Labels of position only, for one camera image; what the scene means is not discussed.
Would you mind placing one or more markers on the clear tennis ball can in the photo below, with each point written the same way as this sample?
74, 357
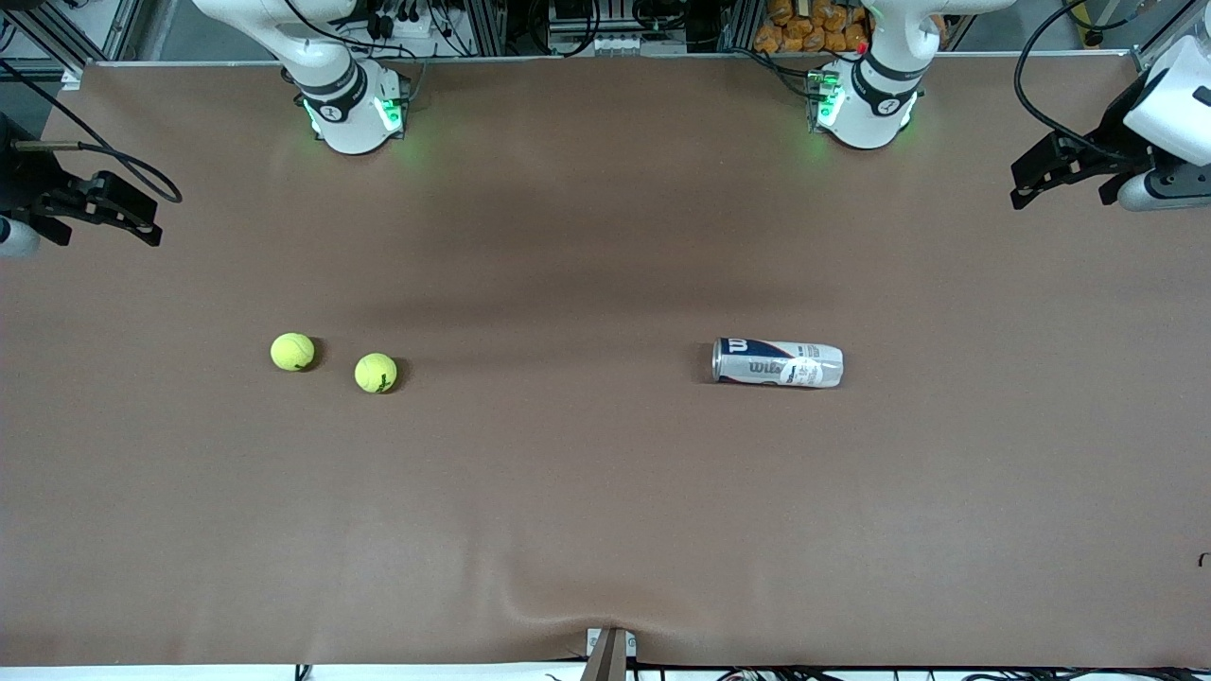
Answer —
778, 363

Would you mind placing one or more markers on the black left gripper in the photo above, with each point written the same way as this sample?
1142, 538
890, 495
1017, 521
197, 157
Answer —
1114, 135

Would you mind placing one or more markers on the yellow black post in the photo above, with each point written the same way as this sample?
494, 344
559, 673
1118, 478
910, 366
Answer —
1088, 24

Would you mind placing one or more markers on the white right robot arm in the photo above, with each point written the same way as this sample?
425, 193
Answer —
350, 104

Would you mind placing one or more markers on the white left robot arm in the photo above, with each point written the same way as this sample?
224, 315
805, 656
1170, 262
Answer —
870, 104

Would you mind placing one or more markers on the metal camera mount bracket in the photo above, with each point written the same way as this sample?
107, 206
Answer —
610, 653

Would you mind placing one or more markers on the orange snack packets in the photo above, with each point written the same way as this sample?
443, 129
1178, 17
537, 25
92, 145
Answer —
804, 24

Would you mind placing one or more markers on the yellow-green tennis ball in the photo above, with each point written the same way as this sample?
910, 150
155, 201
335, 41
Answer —
375, 372
291, 350

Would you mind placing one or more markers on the aluminium frame rail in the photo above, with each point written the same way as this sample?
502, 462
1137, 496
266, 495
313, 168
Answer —
1149, 57
57, 33

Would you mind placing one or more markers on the brown table mat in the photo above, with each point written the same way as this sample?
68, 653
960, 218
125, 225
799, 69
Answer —
605, 492

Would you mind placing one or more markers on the white power strip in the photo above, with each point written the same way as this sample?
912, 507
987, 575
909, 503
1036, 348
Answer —
412, 24

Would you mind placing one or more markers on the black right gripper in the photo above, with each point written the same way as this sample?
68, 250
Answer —
21, 180

